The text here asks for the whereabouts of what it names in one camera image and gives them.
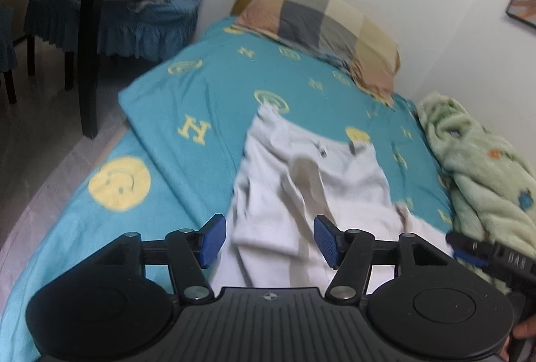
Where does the green fleece blanket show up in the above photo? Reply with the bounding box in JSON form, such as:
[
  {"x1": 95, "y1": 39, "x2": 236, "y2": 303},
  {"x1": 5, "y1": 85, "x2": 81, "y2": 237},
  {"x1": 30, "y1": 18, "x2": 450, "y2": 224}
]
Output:
[{"x1": 415, "y1": 92, "x2": 536, "y2": 296}]

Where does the chair with blue cover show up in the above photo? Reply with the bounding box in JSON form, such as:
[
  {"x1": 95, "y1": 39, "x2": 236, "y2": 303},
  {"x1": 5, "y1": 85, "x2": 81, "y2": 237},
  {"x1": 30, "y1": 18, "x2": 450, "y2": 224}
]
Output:
[{"x1": 24, "y1": 0, "x2": 232, "y2": 91}]

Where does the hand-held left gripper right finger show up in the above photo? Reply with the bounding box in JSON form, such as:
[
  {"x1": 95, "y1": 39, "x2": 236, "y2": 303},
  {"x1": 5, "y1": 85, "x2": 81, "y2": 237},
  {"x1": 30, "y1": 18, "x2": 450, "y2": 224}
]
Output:
[{"x1": 313, "y1": 215, "x2": 455, "y2": 302}]

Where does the white t-shirt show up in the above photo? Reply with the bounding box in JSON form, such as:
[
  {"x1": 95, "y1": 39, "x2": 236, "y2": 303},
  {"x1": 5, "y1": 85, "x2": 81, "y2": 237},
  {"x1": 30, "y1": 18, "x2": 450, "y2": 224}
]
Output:
[{"x1": 208, "y1": 104, "x2": 455, "y2": 296}]

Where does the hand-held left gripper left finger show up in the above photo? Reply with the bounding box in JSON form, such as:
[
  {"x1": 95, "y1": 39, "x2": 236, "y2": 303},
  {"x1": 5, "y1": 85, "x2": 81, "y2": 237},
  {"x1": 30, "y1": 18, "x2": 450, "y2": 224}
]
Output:
[{"x1": 89, "y1": 213, "x2": 228, "y2": 302}]

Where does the person's right hand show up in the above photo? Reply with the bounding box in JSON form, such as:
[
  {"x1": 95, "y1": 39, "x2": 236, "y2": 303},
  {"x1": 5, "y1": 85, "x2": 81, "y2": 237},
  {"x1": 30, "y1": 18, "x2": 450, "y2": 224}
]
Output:
[{"x1": 501, "y1": 314, "x2": 536, "y2": 362}]

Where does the plaid pillow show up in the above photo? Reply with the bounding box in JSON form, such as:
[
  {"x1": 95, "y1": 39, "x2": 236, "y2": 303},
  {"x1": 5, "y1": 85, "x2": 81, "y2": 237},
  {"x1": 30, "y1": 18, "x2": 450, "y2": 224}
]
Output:
[{"x1": 234, "y1": 0, "x2": 400, "y2": 103}]

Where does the teal printed quilt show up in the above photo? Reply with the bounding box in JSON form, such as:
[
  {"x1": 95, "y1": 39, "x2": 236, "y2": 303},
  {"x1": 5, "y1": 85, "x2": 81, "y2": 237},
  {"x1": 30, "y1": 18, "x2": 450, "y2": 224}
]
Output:
[{"x1": 118, "y1": 15, "x2": 455, "y2": 235}]

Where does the teal printed bed sheet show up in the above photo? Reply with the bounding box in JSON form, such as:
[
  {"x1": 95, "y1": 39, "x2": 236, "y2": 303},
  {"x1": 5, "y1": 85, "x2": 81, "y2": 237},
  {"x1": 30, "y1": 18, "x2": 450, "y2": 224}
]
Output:
[{"x1": 0, "y1": 128, "x2": 218, "y2": 362}]

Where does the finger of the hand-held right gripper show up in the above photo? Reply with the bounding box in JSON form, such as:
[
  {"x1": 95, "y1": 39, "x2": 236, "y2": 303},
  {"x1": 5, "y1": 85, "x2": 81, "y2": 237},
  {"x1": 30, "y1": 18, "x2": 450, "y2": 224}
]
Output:
[{"x1": 445, "y1": 231, "x2": 501, "y2": 268}]

